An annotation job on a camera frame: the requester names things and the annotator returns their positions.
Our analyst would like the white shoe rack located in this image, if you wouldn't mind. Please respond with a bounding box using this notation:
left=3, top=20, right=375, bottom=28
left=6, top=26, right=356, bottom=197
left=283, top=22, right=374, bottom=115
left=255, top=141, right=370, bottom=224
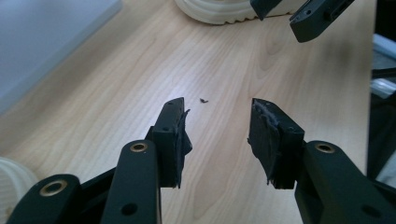
left=0, top=0, right=124, bottom=115

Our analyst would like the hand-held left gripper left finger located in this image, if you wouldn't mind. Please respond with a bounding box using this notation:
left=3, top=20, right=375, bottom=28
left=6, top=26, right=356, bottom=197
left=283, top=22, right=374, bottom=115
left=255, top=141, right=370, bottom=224
left=144, top=96, right=193, bottom=189

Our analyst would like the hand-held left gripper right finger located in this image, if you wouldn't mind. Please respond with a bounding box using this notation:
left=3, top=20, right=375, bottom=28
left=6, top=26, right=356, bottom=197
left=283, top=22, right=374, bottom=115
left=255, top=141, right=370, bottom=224
left=247, top=97, right=306, bottom=190

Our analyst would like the cream slipper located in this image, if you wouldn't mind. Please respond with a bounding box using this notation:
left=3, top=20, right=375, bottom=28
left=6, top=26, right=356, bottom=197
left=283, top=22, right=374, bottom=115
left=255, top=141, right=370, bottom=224
left=173, top=0, right=304, bottom=26
left=0, top=156, right=39, bottom=224

